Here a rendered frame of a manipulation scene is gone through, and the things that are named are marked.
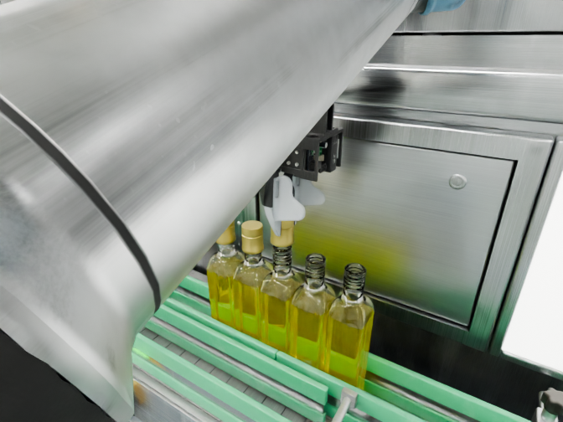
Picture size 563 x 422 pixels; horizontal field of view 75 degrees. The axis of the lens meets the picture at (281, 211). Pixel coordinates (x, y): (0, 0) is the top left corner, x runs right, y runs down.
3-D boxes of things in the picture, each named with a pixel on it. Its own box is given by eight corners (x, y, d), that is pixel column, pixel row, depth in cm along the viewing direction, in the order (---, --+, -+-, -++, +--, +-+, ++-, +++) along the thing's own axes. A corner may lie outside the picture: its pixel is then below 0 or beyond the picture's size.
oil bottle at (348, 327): (364, 393, 62) (378, 292, 53) (351, 420, 58) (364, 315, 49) (333, 379, 65) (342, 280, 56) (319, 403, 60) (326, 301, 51)
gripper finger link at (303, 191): (320, 233, 53) (318, 176, 48) (286, 223, 56) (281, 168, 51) (329, 222, 55) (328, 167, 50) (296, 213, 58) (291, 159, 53)
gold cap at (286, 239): (298, 239, 56) (298, 213, 54) (286, 249, 53) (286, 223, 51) (278, 233, 57) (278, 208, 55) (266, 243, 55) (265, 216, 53)
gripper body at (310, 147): (315, 187, 44) (319, 82, 39) (256, 175, 48) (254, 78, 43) (341, 170, 50) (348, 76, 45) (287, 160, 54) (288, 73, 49)
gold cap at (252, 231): (267, 246, 60) (267, 223, 58) (255, 256, 57) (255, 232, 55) (250, 241, 62) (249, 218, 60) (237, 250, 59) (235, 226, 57)
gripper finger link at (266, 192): (265, 210, 47) (270, 141, 44) (255, 208, 48) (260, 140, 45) (284, 203, 51) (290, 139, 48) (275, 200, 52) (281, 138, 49)
